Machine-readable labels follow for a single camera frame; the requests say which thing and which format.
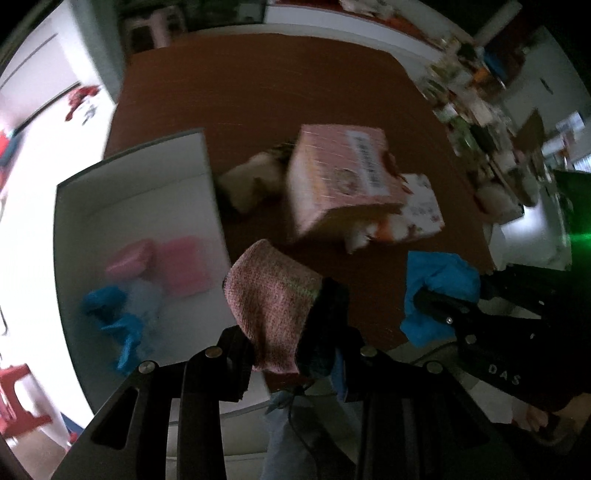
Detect pink patterned carton box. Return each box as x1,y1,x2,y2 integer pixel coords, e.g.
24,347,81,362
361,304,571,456
286,124,408,239

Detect blue cloth ball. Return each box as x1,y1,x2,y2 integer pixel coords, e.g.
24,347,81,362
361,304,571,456
400,251,481,348

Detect beige knitted sock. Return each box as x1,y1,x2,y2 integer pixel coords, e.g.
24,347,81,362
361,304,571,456
216,141,294,213

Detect red plastic stool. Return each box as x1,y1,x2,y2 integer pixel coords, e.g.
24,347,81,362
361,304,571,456
1,364,52,438

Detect cluttered round side table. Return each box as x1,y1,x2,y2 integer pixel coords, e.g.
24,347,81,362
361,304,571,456
417,36,546,225

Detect pink knitted sock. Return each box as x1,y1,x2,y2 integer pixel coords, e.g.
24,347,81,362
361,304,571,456
223,239,322,374

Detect light blue fluffy cloth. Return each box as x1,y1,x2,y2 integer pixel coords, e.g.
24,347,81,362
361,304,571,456
123,278,163,322

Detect dark blue fluffy cloth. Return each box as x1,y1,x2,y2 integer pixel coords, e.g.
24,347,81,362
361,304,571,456
81,285,144,375

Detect white orange printed box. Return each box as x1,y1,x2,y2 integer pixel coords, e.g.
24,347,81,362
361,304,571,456
346,174,445,253

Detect person's right hand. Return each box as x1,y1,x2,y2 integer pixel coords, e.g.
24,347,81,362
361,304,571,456
512,393,590,433

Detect pink foam sponge block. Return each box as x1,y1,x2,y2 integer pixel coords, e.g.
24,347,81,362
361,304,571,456
156,236,212,297

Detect white open storage box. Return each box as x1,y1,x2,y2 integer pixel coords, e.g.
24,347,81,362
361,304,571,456
53,130,235,411

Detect red clothes on floor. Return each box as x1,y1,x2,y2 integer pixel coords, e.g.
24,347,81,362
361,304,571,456
65,85,100,122

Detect small pink foam sponge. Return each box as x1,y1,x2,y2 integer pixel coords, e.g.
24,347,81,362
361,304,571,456
104,239,155,281

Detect pink plastic stool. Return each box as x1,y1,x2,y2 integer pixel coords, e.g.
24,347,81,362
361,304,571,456
123,6,186,55

